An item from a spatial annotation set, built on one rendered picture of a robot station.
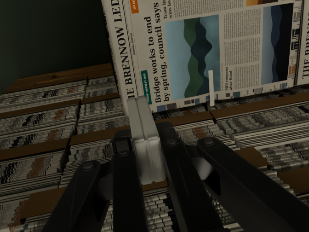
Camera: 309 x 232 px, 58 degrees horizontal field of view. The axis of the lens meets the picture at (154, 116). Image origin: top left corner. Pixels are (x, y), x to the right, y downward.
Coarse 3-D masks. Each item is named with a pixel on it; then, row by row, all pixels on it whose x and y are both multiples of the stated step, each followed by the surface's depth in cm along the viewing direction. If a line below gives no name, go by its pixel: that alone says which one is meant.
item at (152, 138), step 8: (144, 96) 21; (144, 104) 20; (144, 112) 18; (144, 120) 17; (152, 120) 17; (144, 128) 16; (152, 128) 16; (152, 136) 15; (152, 144) 15; (160, 144) 15; (152, 152) 15; (160, 152) 16; (152, 160) 16; (160, 160) 16; (152, 168) 16; (160, 168) 16; (160, 176) 16
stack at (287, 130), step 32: (0, 96) 90; (32, 96) 85; (64, 96) 82; (256, 96) 64; (0, 128) 67; (32, 128) 65; (64, 128) 62; (96, 128) 60; (192, 128) 54; (224, 128) 52; (256, 128) 50; (288, 128) 48; (0, 160) 53; (32, 160) 51; (64, 160) 52; (96, 160) 47; (288, 160) 40; (0, 192) 44; (32, 192) 43; (0, 224) 38
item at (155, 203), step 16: (272, 176) 30; (144, 192) 32; (160, 192) 31; (208, 192) 29; (112, 208) 29; (160, 208) 28; (32, 224) 29; (112, 224) 27; (160, 224) 26; (176, 224) 26; (224, 224) 25
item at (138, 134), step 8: (128, 104) 20; (136, 104) 20; (128, 112) 19; (136, 112) 18; (136, 120) 17; (136, 128) 16; (136, 136) 15; (144, 136) 16; (136, 144) 15; (144, 144) 15; (136, 152) 15; (144, 152) 15; (144, 160) 16; (144, 168) 16; (144, 176) 16; (152, 176) 16; (144, 184) 16
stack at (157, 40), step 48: (144, 0) 49; (192, 0) 50; (240, 0) 52; (288, 0) 53; (144, 48) 52; (192, 48) 54; (240, 48) 55; (288, 48) 57; (192, 96) 58; (240, 96) 60
